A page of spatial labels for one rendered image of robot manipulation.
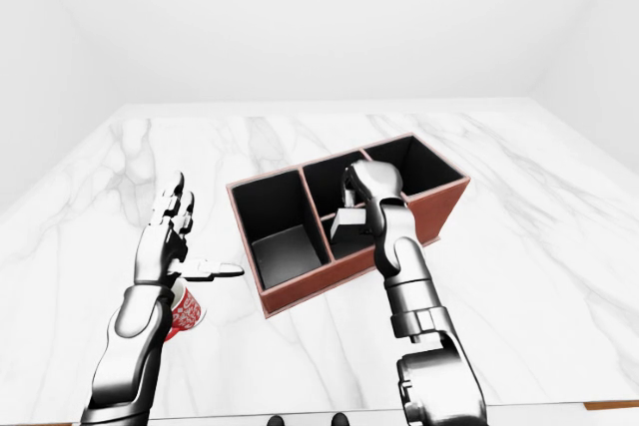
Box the red-brown desk caddy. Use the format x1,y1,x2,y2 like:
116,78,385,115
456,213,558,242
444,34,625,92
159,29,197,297
226,132,472,319

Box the silver robot left hand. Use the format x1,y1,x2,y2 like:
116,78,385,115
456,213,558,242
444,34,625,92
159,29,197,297
132,172,246,288

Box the silver robot right hand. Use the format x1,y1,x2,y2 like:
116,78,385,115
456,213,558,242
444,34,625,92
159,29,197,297
340,160,405,211

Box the red patterned mug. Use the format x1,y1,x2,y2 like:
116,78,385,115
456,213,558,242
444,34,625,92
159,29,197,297
163,279,208,344

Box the white book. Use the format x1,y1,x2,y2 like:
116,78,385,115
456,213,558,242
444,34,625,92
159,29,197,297
328,206,369,243

